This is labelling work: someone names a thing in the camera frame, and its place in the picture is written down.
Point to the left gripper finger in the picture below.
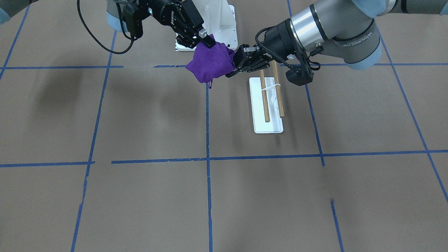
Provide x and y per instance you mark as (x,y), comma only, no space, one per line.
(237,71)
(241,55)

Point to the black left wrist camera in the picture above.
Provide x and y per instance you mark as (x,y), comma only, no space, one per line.
(303,73)

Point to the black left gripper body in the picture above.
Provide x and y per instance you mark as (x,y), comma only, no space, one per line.
(279,37)

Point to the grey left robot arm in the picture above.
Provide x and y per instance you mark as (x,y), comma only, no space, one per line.
(344,29)

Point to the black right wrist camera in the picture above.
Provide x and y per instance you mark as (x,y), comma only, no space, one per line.
(134,12)

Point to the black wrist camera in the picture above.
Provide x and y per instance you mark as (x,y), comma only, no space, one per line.
(134,12)
(303,73)

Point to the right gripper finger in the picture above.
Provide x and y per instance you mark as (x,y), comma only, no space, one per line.
(185,42)
(206,39)

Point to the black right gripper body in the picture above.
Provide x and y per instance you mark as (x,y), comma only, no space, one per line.
(167,13)

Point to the purple towel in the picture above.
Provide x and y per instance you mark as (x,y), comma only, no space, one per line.
(211,63)

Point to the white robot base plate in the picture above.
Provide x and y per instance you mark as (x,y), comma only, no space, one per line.
(211,17)

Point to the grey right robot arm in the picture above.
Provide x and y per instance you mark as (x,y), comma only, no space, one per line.
(115,20)

